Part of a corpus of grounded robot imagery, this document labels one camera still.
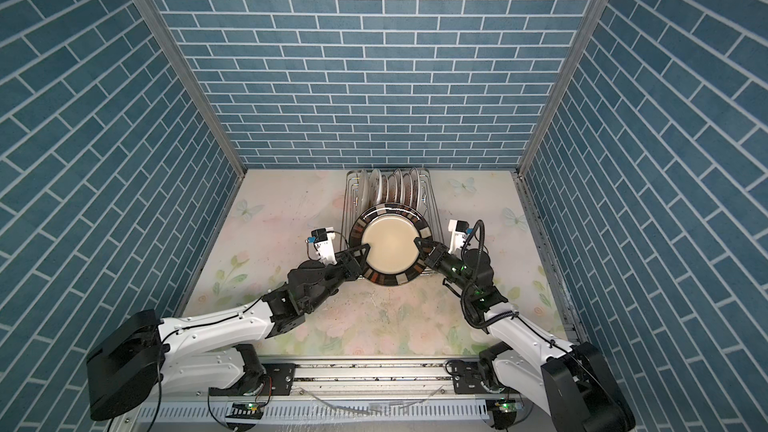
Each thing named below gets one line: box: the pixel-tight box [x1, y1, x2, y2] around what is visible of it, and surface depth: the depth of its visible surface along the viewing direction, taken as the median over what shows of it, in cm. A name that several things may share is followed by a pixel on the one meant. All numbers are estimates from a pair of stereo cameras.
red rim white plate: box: [381, 175, 389, 203], surface depth 94 cm
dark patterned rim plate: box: [348, 203, 433, 287], surface depth 80 cm
